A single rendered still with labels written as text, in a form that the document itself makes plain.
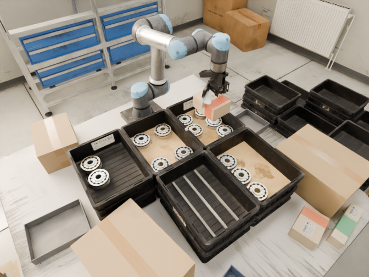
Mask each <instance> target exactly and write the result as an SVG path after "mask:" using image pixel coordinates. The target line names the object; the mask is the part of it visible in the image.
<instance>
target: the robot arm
mask: <svg viewBox="0 0 369 277"><path fill-rule="evenodd" d="M171 34H172V24H171V21H170V19H169V18H168V17H167V16H166V15H165V14H157V15H155V16H150V17H147V18H144V19H139V20H138V21H136V22H135V23H134V25H133V27H132V37H133V38H134V40H135V41H136V42H137V43H139V44H142V45H150V59H151V76H150V77H149V82H148V83H146V82H137V83H135V84H134V85H132V87H131V97H132V103H133V111H132V116H133V118H134V120H138V119H140V118H142V117H145V116H147V115H150V114H152V113H154V110H153V108H152V106H151V105H150V101H151V100H153V99H156V98H158V97H160V96H163V95H165V94H167V93H168V92H169V90H170V84H169V81H168V79H167V78H166V76H164V71H165V52H168V53H169V55H170V56H171V58H172V59H174V60H178V59H182V58H184V57H186V56H190V55H191V54H195V53H197V52H200V51H206V52H208V53H210V54H211V60H210V70H202V71H201V72H200V73H199V75H200V77H203V78H204V77H210V80H208V82H207V84H206V86H205V87H204V89H203V93H202V100H201V107H202V108H203V106H204V104H205V103H206V104H211V99H210V96H211V92H209V90H211V91H212V92H213V93H214V95H215V96H216V97H218V95H219V94H222V95H224V94H226V95H228V93H227V92H228V89H229V85H230V83H229V82H228V81H226V80H225V79H226V77H227V76H228V72H226V68H227V61H228V53H229V48H230V37H229V35H228V34H223V33H221V32H219V33H216V34H214V35H213V34H211V33H209V32H207V31H206V30H203V29H196V30H195V31H194V32H193V33H192V35H191V36H188V37H185V38H180V37H176V36H173V35H171ZM227 85H228V89H227Z"/></svg>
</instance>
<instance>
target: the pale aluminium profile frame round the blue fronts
mask: <svg viewBox="0 0 369 277"><path fill-rule="evenodd" d="M71 2H72V6H73V9H74V12H75V14H78V13H79V11H78V8H77V5H76V1H75V0H71ZM90 3H91V7H92V11H93V12H94V14H95V18H94V19H95V22H96V26H95V28H96V29H97V31H98V35H99V39H100V42H99V44H98V45H95V46H92V47H88V48H85V49H81V50H79V51H75V52H72V53H68V54H65V55H63V56H59V57H56V58H53V59H49V60H46V61H44V62H40V63H37V64H34V65H31V63H30V64H26V65H25V63H24V61H23V59H22V57H21V55H20V53H19V51H20V50H23V46H21V47H16V45H15V43H14V41H13V39H12V37H11V35H10V33H9V31H8V29H7V27H6V25H5V24H4V22H3V20H2V18H1V16H0V32H1V34H2V35H3V37H4V39H5V41H6V43H7V45H8V47H9V49H10V50H11V52H12V54H13V56H14V58H15V60H16V62H17V64H18V65H19V67H20V69H21V71H22V72H23V74H24V77H25V79H26V80H27V82H28V84H29V86H30V87H29V89H30V90H33V92H34V94H35V95H36V97H37V99H38V100H39V102H40V103H41V105H42V107H43V109H44V111H45V112H46V114H45V116H46V117H49V116H51V115H52V112H50V111H49V110H48V107H51V106H53V105H56V104H58V103H61V102H64V101H67V100H69V99H71V98H74V97H77V96H79V95H82V94H84V93H87V92H90V91H92V90H95V89H97V88H100V87H102V86H105V85H107V84H110V83H111V85H112V87H111V89H112V90H116V89H117V86H115V81H118V80H120V79H123V78H125V77H128V76H130V75H133V74H136V73H139V72H140V71H143V70H146V69H149V68H151V63H150V64H147V65H144V66H142V67H139V68H137V69H134V70H131V71H128V72H126V73H123V74H121V75H118V76H113V71H114V70H115V69H116V68H119V67H122V66H124V65H127V64H130V63H133V62H135V61H138V60H141V59H143V58H146V57H149V56H150V52H147V53H144V54H141V55H139V56H136V57H133V58H130V59H128V60H125V61H122V62H118V63H116V64H113V65H110V60H109V53H108V51H107V47H109V46H112V45H115V44H118V43H122V42H125V41H128V40H131V39H133V37H132V34H130V35H127V36H123V37H120V38H117V39H114V40H111V41H108V42H106V41H105V40H104V36H103V31H102V25H101V24H100V19H99V15H98V11H97V6H96V2H95V0H90ZM158 11H161V13H162V14H165V15H166V8H165V0H161V8H158ZM96 13H97V16H96ZM7 35H8V36H9V38H10V40H9V38H8V36H7ZM99 49H102V50H103V53H102V55H103V59H104V60H105V61H104V64H105V68H101V69H98V70H96V71H94V72H91V73H89V74H86V75H82V76H80V77H77V78H74V79H72V80H69V81H66V82H63V83H61V84H58V85H53V86H50V87H49V88H46V89H44V90H41V91H39V90H38V88H37V86H36V84H35V83H37V82H40V81H39V79H38V77H37V75H34V76H31V74H30V72H31V71H34V70H37V69H41V68H44V67H47V66H50V65H53V64H56V63H59V62H63V61H65V60H68V59H71V58H75V57H78V56H81V55H84V54H87V53H91V52H94V51H97V50H99ZM165 64H166V65H165V68H166V69H167V68H169V67H170V66H169V65H168V64H169V58H168V52H165ZM100 74H103V75H104V76H105V77H107V78H108V79H107V80H105V81H102V82H100V83H97V84H95V85H92V86H89V87H87V88H84V89H81V90H79V91H76V92H73V93H71V94H69V95H66V96H63V97H61V98H58V99H55V100H53V101H50V102H46V101H44V100H43V98H44V96H45V94H48V93H51V92H53V91H56V90H59V89H61V88H64V87H67V86H70V85H73V84H75V83H78V82H80V81H83V80H86V79H89V78H91V77H94V76H97V75H100Z"/></svg>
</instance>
